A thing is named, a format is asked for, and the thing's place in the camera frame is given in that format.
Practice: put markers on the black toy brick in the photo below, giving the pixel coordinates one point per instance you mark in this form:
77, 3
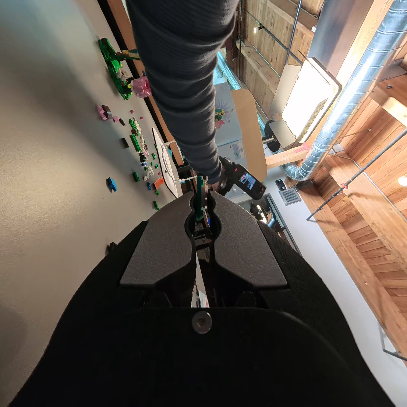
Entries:
125, 143

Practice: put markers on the person's left forearm dark sleeve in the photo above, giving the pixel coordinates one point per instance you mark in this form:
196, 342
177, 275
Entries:
181, 79

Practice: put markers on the person's left hand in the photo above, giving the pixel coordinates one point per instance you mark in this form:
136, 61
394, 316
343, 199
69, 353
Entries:
214, 186

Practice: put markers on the small black wall device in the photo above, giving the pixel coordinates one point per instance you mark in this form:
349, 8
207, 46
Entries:
280, 185

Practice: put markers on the orange toy brick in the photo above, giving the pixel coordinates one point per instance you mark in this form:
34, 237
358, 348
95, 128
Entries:
159, 183

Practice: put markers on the pink toy brick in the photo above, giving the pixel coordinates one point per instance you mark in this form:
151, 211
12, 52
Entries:
101, 112

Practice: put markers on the pile of small toy bricks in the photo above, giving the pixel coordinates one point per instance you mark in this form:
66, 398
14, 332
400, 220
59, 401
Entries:
140, 143

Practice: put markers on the silver spiral air duct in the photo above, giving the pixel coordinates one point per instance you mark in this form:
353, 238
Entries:
349, 95

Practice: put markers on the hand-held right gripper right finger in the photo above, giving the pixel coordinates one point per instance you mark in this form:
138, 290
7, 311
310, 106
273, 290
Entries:
248, 251

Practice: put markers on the grey desk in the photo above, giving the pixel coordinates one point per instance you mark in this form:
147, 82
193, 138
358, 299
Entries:
47, 190

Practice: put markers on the ceiling spotlight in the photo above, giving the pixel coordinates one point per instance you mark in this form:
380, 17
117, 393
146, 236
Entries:
256, 30

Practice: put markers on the brick instruction booklet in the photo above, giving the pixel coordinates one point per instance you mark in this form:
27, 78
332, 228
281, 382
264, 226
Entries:
227, 120

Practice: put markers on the white tray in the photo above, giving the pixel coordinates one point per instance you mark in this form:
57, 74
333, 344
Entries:
167, 165

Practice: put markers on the wooden ceiling beam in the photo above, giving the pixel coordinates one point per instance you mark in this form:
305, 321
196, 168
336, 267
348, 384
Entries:
286, 156

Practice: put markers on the black metal rod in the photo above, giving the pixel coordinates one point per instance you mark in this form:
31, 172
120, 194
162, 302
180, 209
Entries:
356, 175

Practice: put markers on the wooden booklet stand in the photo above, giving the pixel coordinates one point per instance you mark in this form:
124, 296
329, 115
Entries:
252, 133

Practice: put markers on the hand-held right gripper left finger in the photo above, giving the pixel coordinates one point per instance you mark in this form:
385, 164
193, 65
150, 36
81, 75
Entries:
159, 248

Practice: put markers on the grey conduit pipe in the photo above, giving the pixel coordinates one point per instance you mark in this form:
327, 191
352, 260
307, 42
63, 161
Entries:
293, 31

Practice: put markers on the grey flat metal duct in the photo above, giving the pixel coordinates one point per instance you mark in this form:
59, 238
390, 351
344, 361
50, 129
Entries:
343, 31

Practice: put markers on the green toy brick garden build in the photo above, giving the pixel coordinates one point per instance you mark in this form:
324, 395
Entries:
113, 62

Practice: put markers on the studio light panel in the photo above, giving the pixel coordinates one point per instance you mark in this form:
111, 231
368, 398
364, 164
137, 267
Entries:
308, 98

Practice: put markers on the dark brown toy brick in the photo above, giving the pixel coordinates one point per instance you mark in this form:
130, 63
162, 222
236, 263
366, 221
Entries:
108, 111

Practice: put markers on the wall vent grille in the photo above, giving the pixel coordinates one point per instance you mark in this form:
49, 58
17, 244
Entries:
290, 196

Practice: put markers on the wall spot lamp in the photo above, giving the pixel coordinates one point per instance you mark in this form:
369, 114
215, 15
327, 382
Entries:
402, 181

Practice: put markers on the pink toy brick flower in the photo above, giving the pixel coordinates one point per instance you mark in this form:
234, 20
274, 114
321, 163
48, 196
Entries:
141, 86

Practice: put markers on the green toy brick plate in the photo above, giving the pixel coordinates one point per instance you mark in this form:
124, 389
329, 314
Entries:
199, 198

